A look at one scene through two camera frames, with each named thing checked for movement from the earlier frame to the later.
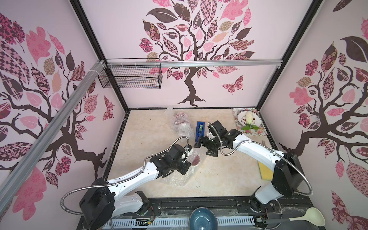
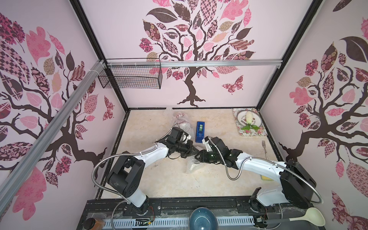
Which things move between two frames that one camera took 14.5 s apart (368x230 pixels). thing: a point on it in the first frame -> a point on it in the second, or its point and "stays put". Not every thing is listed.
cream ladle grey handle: x=312 y=216 stays put
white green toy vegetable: x=249 y=120 stays put
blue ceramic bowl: x=203 y=218 stays put
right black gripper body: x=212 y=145 -> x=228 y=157
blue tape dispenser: x=200 y=130 stays put
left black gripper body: x=180 y=166 -> x=185 y=149
